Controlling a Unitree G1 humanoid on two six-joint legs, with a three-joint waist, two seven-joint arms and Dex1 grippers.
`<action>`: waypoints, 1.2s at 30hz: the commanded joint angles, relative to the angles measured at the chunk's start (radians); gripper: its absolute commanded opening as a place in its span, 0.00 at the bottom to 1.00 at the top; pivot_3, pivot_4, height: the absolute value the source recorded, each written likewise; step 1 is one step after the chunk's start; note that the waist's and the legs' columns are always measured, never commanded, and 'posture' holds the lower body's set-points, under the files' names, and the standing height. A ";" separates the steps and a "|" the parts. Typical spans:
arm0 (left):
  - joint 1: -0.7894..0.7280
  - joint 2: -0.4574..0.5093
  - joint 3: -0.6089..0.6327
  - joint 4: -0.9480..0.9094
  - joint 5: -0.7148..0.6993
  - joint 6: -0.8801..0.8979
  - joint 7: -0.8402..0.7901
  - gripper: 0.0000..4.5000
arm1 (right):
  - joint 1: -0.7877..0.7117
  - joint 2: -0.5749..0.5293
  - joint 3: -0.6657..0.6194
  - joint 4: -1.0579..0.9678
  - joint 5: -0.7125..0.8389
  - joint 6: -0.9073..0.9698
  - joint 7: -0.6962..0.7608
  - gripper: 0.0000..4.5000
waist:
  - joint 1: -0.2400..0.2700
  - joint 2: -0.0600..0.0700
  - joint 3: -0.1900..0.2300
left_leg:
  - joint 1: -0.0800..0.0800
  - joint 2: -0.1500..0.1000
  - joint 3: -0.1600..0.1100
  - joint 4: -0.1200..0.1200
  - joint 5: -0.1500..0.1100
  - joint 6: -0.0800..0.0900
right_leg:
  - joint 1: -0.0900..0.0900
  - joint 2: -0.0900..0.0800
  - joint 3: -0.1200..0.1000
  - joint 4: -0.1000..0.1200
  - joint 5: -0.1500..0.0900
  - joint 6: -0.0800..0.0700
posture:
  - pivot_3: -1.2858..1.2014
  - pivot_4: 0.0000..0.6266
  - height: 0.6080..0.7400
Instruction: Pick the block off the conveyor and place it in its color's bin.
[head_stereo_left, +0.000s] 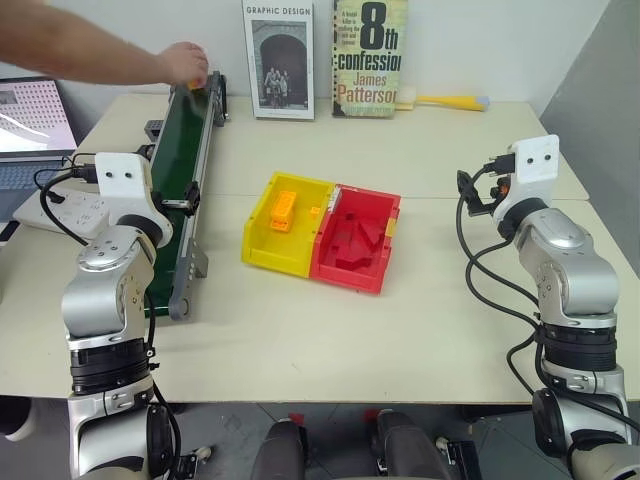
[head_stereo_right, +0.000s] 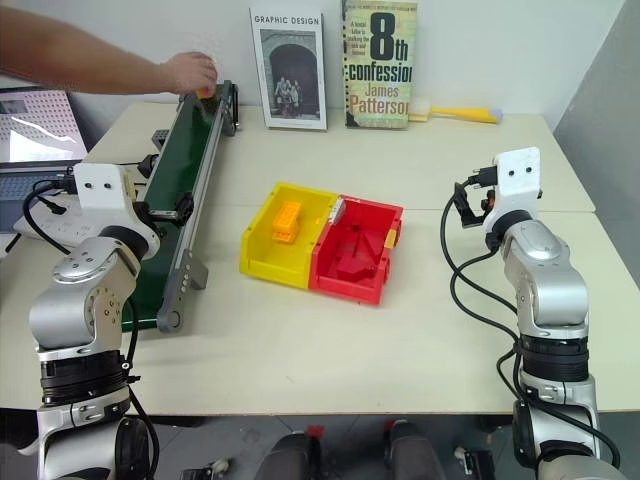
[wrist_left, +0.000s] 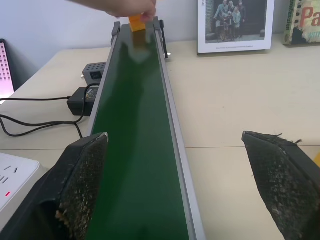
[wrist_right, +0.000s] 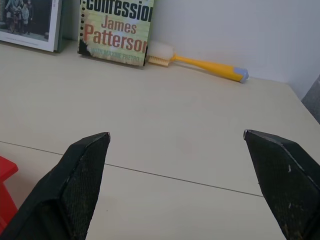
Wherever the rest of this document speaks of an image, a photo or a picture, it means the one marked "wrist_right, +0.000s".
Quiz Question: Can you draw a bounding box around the James Patterson paperback book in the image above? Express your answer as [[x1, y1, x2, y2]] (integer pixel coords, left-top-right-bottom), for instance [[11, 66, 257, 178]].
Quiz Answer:
[[77, 0, 155, 67]]

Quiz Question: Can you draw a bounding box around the white book with group photo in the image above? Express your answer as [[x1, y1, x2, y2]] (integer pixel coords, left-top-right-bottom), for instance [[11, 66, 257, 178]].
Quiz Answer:
[[0, 0, 63, 53]]

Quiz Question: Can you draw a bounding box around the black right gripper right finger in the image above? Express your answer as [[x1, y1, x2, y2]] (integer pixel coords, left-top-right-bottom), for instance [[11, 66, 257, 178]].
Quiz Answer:
[[242, 129, 320, 240]]

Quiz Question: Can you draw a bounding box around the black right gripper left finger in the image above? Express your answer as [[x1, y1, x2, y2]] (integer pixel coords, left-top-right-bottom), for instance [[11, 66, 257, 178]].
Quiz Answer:
[[0, 131, 111, 240]]

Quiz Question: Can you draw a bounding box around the red plastic bin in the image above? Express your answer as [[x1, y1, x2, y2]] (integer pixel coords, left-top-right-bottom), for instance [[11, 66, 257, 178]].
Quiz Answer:
[[0, 155, 19, 230]]

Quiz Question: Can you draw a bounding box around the yellow handled sponge brush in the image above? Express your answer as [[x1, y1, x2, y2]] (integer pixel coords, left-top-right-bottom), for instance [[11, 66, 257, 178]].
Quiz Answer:
[[146, 40, 250, 84]]

